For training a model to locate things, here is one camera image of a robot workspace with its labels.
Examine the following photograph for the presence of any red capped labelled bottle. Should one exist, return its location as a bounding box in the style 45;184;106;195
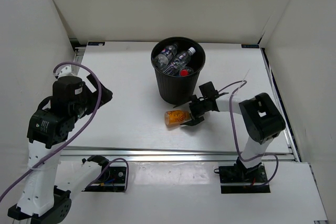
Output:
178;67;194;77

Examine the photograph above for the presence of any black capped labelled bottle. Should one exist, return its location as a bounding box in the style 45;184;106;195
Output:
153;42;178;70

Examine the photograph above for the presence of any aluminium table rail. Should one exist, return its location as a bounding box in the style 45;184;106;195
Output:
60;147;297;162

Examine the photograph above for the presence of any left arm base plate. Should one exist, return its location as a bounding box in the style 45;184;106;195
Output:
84;158;129;193

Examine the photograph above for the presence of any blue labelled clear bottle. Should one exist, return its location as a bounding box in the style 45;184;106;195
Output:
162;64;181;76

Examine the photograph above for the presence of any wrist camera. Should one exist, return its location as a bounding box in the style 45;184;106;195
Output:
199;81;218;99
51;76;85;103

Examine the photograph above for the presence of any clear unlabelled plastic bottle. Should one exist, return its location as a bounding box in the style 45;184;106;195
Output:
169;47;196;69

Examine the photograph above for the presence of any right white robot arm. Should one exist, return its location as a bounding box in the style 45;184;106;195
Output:
164;92;286;182

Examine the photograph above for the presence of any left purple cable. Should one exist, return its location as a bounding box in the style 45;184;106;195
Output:
0;61;129;209

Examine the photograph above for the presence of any orange plastic bottle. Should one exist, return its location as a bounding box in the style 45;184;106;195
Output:
164;110;191;127

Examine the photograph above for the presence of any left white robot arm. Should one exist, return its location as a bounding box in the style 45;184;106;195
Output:
7;74;113;223

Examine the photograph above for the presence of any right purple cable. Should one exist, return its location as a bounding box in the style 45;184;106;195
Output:
217;79;279;188

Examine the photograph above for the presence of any black plastic waste bin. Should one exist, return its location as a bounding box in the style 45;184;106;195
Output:
151;37;206;105

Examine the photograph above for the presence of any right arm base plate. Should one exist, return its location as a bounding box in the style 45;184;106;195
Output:
214;164;270;194

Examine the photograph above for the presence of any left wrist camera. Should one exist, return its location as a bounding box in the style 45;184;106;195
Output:
51;76;85;103

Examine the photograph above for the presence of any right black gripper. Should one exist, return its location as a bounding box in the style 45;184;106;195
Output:
177;94;209;126

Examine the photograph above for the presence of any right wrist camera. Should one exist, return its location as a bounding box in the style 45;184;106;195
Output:
199;81;218;99

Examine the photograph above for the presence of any purple cable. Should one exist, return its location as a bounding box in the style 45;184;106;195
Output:
217;79;279;188
0;61;129;209

